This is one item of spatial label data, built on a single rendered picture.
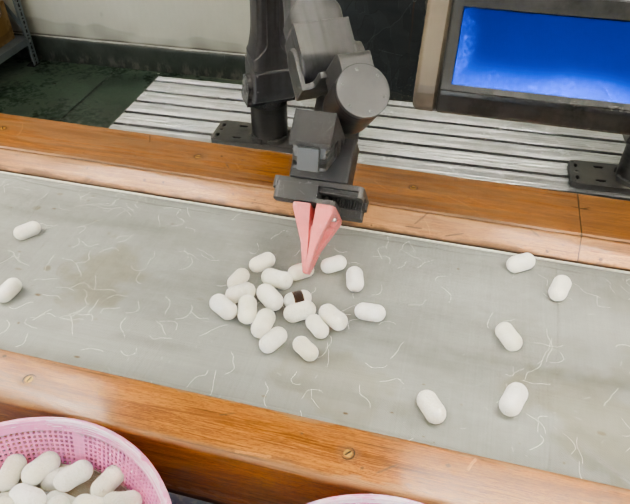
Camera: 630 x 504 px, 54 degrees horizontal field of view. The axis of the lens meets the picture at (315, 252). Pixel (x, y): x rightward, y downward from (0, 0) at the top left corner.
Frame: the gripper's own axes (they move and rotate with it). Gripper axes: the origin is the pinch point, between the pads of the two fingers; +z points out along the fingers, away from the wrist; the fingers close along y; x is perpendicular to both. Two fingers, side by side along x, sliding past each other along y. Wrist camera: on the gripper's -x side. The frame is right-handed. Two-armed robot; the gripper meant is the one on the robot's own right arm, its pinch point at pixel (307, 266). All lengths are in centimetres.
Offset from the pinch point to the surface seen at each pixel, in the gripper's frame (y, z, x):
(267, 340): -1.1, 8.9, -6.8
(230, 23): -89, -119, 164
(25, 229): -35.4, 1.5, -0.5
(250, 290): -5.2, 4.0, -2.4
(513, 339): 22.7, 4.1, -2.5
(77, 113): -140, -66, 153
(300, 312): 1.0, 5.4, -3.6
